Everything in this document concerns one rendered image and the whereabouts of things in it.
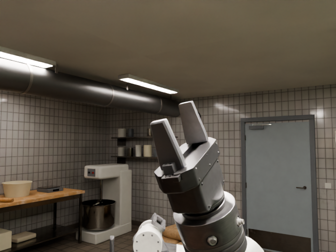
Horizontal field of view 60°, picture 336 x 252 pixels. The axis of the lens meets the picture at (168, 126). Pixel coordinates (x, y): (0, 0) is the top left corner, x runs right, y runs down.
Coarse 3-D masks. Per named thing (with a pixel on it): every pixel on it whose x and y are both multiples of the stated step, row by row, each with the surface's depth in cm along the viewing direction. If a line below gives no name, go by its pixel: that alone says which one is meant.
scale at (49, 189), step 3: (42, 186) 508; (45, 186) 508; (48, 186) 508; (51, 186) 508; (54, 186) 508; (57, 186) 508; (39, 189) 496; (42, 189) 492; (45, 189) 487; (48, 189) 485; (51, 189) 489; (54, 189) 494; (57, 189) 498; (60, 189) 504; (48, 192) 484
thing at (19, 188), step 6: (18, 180) 478; (24, 180) 479; (6, 186) 440; (12, 186) 440; (18, 186) 443; (24, 186) 449; (30, 186) 465; (6, 192) 442; (12, 192) 441; (18, 192) 444; (24, 192) 450
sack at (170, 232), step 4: (168, 228) 440; (172, 228) 437; (176, 228) 436; (164, 232) 440; (168, 232) 435; (172, 232) 431; (176, 232) 426; (164, 236) 442; (168, 236) 435; (172, 236) 430; (176, 236) 425; (180, 240) 424
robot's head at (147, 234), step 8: (144, 224) 75; (144, 232) 66; (152, 232) 66; (160, 232) 75; (136, 240) 66; (144, 240) 66; (152, 240) 66; (160, 240) 66; (136, 248) 66; (144, 248) 66; (152, 248) 66; (160, 248) 66
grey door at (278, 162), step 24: (240, 120) 501; (264, 120) 479; (312, 120) 440; (264, 144) 479; (288, 144) 459; (312, 144) 439; (264, 168) 476; (288, 168) 457; (312, 168) 437; (264, 192) 474; (288, 192) 455; (312, 192) 435; (264, 216) 472; (288, 216) 453; (312, 216) 433; (264, 240) 470; (288, 240) 451; (312, 240) 433
